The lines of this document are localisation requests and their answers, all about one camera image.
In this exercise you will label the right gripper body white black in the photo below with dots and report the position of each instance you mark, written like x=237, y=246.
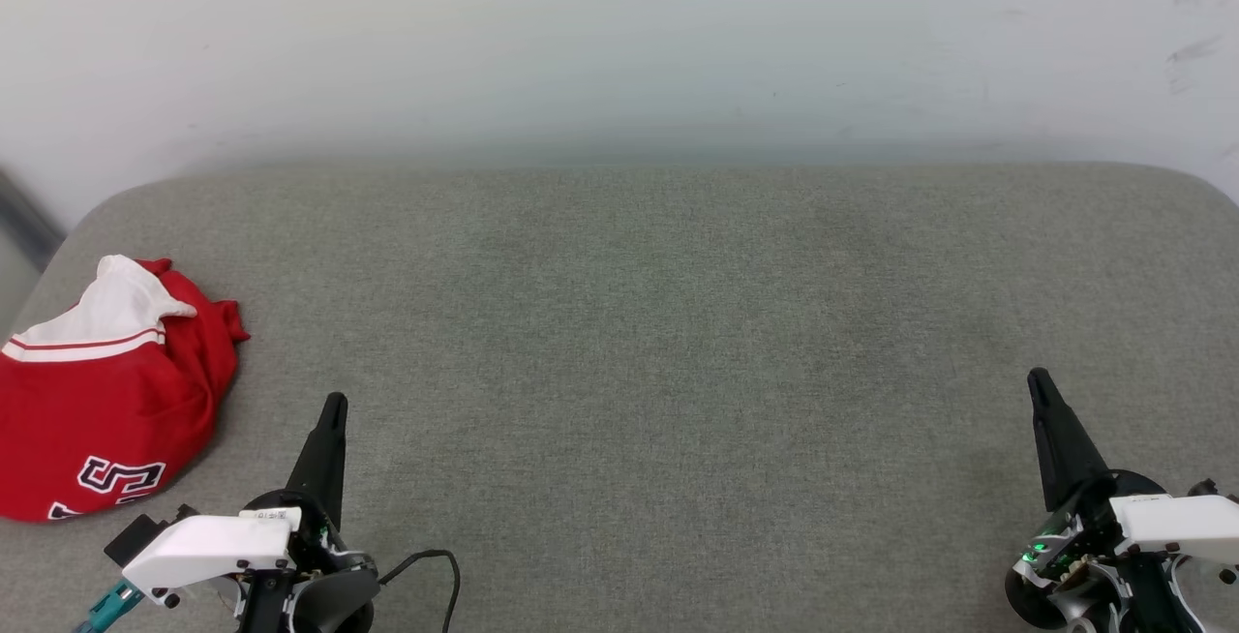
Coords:
x=1176, y=527

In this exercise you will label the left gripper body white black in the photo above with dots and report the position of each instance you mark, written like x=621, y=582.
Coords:
x=213, y=546

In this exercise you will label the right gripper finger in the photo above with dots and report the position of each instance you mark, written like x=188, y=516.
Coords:
x=1065, y=449

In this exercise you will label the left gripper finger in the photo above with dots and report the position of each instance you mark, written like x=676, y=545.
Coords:
x=324, y=459

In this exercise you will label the red Bulls 23 jersey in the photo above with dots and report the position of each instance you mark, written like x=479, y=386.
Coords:
x=116, y=410

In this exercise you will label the grey fabric sofa seat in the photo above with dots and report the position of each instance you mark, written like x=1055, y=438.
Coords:
x=619, y=372

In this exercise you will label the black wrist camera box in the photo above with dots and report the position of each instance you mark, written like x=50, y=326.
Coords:
x=137, y=538

